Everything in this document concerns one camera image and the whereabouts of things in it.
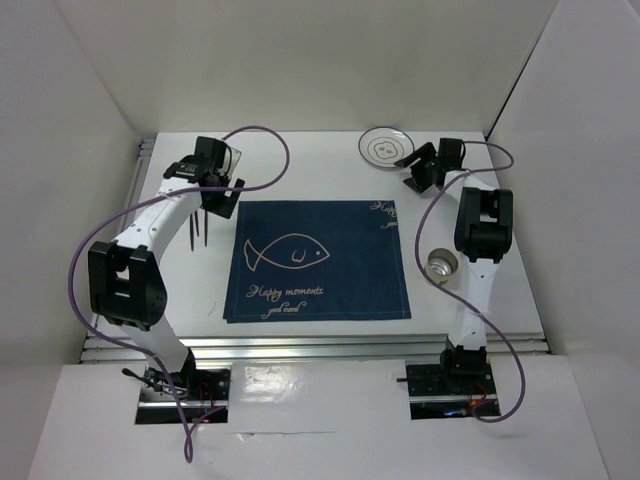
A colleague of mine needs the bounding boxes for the white round plate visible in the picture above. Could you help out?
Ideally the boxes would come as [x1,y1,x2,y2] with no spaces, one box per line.
[358,126,415,169]

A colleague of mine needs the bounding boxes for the navy fish placemat cloth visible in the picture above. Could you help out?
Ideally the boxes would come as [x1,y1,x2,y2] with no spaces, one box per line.
[223,200,411,324]

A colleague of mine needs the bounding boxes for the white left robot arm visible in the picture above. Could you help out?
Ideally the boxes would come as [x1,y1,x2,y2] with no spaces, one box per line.
[88,136,244,399]

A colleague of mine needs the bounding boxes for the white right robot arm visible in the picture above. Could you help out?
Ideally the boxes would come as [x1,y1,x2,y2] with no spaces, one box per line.
[394,138,514,394]

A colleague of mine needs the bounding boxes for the black fork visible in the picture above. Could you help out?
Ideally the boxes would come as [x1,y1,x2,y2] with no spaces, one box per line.
[202,210,209,248]

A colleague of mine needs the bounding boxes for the black spoon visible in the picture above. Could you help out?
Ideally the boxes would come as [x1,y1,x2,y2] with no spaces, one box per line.
[189,211,200,251]

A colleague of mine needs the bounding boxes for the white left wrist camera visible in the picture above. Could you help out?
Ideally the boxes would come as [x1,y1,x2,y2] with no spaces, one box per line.
[220,145,242,177]

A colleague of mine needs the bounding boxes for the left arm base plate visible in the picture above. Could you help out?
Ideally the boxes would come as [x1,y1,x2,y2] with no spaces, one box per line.
[122,368,231,425]

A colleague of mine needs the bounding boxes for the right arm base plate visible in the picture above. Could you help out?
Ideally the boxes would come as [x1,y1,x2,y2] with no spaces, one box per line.
[397,363,501,420]

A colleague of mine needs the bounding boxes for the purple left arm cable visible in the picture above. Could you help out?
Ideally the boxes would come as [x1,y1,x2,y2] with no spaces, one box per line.
[67,124,292,464]

